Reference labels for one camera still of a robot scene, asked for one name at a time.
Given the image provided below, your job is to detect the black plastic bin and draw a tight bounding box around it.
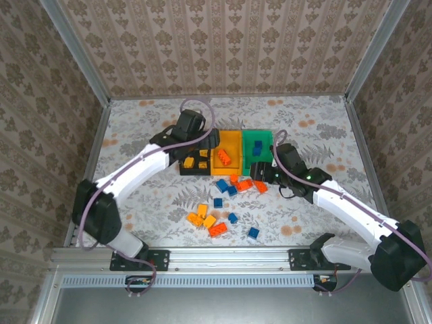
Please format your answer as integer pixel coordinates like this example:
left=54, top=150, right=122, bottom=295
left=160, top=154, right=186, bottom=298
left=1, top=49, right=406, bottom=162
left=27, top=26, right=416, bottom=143
left=178, top=144, right=214, bottom=176

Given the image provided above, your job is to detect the green plastic bin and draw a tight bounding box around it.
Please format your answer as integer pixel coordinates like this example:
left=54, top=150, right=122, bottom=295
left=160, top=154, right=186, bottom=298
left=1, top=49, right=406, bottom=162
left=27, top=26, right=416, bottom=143
left=241, top=129, right=275, bottom=177

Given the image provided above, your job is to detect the yellow plastic bin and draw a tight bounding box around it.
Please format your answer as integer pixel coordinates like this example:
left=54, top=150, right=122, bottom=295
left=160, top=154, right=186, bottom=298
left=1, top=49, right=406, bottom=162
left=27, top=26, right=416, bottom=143
left=211, top=130, right=244, bottom=177

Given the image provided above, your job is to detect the floral patterned table cover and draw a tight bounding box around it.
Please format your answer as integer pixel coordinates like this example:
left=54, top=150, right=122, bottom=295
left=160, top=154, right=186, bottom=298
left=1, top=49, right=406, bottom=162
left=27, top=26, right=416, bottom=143
left=96, top=96, right=375, bottom=249

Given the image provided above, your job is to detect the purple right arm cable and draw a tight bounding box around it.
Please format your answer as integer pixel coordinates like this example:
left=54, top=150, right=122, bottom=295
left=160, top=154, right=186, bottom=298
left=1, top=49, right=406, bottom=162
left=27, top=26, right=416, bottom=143
left=272, top=130, right=432, bottom=296

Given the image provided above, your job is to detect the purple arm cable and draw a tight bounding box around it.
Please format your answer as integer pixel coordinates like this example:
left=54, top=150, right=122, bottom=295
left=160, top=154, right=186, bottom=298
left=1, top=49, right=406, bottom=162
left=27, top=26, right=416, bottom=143
left=272, top=130, right=432, bottom=296
left=76, top=97, right=217, bottom=300

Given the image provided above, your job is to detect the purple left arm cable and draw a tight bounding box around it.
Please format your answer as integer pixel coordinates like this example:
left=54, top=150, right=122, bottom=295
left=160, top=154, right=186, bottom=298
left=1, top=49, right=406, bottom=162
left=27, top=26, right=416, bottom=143
left=76, top=97, right=217, bottom=300

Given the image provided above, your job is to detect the aluminium side rail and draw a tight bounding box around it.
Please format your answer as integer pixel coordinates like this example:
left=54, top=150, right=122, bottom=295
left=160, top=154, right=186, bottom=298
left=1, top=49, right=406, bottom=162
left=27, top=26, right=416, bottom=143
left=63, top=99, right=113, bottom=250
left=343, top=97, right=401, bottom=223

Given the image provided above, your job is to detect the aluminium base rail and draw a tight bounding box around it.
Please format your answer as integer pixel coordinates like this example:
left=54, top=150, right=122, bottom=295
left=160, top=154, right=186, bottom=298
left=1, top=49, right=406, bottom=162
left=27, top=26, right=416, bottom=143
left=50, top=246, right=372, bottom=273

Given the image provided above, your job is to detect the grey slotted cable duct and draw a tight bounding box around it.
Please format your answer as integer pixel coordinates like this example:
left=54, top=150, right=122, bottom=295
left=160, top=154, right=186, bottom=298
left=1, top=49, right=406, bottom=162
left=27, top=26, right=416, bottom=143
left=62, top=273, right=317, bottom=288

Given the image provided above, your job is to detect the aluminium frame post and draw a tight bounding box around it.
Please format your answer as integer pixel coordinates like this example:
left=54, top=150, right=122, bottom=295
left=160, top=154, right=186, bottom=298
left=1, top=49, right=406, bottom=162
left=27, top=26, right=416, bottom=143
left=346, top=0, right=411, bottom=102
left=39, top=0, right=112, bottom=104

